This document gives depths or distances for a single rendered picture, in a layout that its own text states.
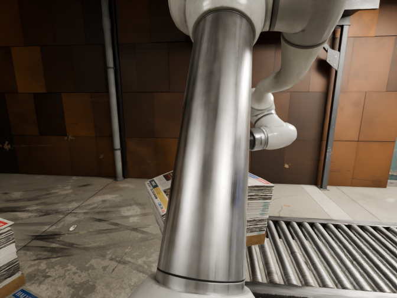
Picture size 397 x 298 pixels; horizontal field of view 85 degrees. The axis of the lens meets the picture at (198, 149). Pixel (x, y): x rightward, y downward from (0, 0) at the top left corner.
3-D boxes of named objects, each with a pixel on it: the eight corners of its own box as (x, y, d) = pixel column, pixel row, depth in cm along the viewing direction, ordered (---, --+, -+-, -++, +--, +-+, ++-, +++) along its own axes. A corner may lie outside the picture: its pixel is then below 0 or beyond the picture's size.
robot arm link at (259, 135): (267, 151, 84) (254, 154, 82) (254, 147, 92) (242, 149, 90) (267, 128, 82) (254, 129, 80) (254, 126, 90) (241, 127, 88)
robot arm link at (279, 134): (260, 156, 89) (248, 130, 95) (291, 150, 94) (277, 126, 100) (273, 141, 80) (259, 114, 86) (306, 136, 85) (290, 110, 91)
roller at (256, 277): (260, 281, 80) (267, 291, 81) (246, 216, 126) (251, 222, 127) (248, 287, 81) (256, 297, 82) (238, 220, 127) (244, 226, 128)
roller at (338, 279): (352, 305, 78) (340, 300, 78) (305, 230, 124) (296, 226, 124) (361, 295, 77) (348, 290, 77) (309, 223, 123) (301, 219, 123)
